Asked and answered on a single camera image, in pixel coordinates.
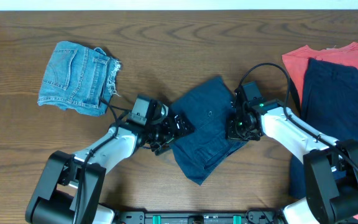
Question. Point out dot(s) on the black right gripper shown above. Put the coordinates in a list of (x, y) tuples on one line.
[(231, 132)]

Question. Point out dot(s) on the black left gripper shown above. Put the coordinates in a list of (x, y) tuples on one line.
[(175, 130)]

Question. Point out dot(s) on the dark blue shorts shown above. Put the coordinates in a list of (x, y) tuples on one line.
[(207, 107)]

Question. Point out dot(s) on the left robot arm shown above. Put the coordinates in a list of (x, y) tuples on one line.
[(69, 188)]

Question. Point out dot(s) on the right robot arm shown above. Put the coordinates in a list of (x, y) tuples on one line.
[(330, 165)]

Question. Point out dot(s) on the light blue denim shorts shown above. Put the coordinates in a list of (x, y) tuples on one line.
[(78, 78)]

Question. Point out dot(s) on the dark navy garment pile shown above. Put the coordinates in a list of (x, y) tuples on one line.
[(326, 95)]

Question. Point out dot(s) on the red t-shirt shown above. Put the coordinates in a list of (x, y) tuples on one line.
[(337, 59)]

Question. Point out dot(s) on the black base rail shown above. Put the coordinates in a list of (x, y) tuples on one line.
[(254, 216)]

